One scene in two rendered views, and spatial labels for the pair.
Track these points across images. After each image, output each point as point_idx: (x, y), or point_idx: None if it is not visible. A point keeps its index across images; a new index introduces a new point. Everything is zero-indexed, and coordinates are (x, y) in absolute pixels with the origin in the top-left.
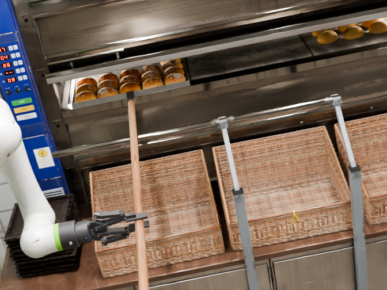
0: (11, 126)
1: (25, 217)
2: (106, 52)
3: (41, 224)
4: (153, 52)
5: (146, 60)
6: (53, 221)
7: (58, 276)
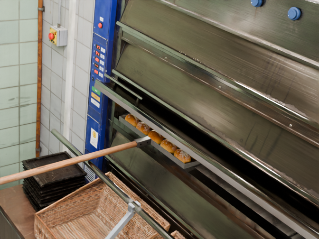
0: None
1: None
2: (133, 92)
3: None
4: (151, 116)
5: (144, 118)
6: None
7: (31, 210)
